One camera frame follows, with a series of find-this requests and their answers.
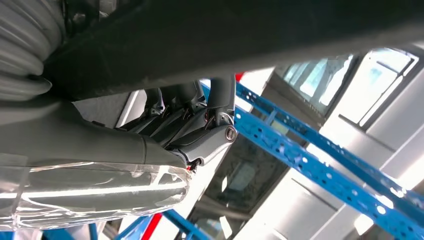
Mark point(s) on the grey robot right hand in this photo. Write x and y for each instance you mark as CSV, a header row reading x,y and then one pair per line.
x,y
82,149

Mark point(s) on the blue metal shelf rack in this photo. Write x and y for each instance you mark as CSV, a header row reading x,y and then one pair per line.
x,y
281,149

